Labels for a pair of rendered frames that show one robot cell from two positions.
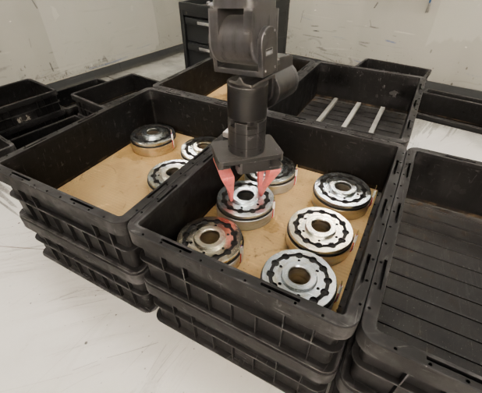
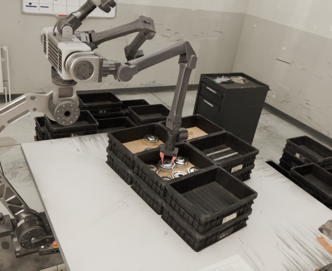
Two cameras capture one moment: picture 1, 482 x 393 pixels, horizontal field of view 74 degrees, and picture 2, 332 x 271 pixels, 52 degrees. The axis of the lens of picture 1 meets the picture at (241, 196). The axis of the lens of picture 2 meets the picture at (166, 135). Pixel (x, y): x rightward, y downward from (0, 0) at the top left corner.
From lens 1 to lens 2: 1.52 m
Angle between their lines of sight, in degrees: 20
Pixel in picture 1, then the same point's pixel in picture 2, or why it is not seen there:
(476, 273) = (214, 200)
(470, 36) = not seen: outside the picture
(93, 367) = (111, 190)
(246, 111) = (169, 139)
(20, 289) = (97, 168)
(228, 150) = (164, 148)
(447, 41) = not seen: outside the picture
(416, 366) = (171, 190)
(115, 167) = (136, 144)
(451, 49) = not seen: outside the picture
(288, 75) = (184, 134)
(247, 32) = (172, 124)
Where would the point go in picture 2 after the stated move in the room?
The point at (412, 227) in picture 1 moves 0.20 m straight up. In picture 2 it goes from (209, 188) to (217, 158)
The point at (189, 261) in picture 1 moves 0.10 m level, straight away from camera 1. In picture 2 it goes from (143, 165) to (147, 156)
